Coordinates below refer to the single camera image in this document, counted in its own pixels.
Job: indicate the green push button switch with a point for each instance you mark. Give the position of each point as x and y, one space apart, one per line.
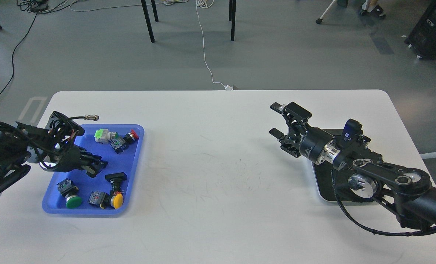
69 191

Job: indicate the red push button switch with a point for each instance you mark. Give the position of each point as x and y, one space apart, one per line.
131 137

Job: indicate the black equipment case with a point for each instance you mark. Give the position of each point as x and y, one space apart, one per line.
422 38

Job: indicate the blue green switch block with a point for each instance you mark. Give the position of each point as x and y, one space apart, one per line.
119 145

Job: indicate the yellow push button switch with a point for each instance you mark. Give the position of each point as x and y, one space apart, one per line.
115 201

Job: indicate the light green terminal switch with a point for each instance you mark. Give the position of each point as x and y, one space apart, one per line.
105 136

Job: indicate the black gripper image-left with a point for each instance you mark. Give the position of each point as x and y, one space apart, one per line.
75 157

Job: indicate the blue plastic tray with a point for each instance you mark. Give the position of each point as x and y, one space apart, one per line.
127 161

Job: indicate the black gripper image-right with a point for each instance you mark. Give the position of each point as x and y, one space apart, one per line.
302 139

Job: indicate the black push button switch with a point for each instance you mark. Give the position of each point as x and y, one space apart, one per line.
115 180

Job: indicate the black robot arm image-left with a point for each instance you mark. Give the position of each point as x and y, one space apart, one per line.
52 147

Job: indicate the silver metal tray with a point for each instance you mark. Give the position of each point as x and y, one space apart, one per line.
333 156

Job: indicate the black table leg left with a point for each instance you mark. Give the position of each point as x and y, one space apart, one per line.
148 19

